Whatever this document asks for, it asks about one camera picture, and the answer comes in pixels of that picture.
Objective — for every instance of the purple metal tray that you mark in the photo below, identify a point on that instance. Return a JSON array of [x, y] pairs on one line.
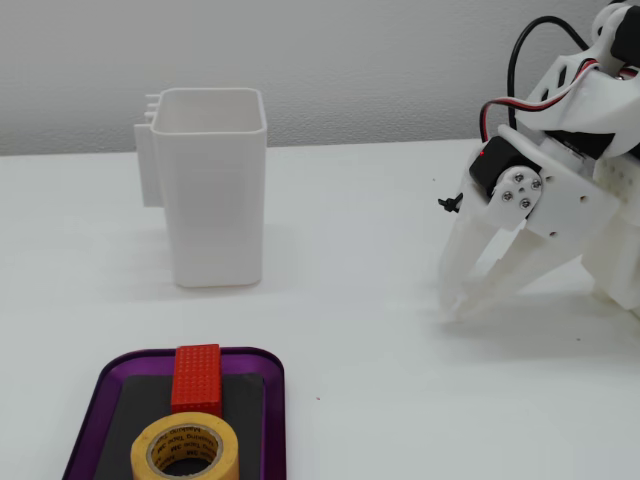
[[277, 400]]

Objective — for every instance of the red studded block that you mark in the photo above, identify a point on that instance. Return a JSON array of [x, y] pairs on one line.
[[196, 380]]

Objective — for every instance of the yellow masking tape roll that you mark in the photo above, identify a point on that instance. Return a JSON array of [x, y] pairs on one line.
[[145, 450]]

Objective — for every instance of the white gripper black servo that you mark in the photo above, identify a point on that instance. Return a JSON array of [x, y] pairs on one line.
[[559, 199]]

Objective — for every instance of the white plastic box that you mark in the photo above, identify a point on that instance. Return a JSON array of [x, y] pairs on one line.
[[215, 210]]

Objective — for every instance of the black tray mat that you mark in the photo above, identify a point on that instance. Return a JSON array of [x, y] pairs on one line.
[[140, 410]]

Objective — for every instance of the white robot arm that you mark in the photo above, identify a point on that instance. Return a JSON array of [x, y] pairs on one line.
[[600, 115]]

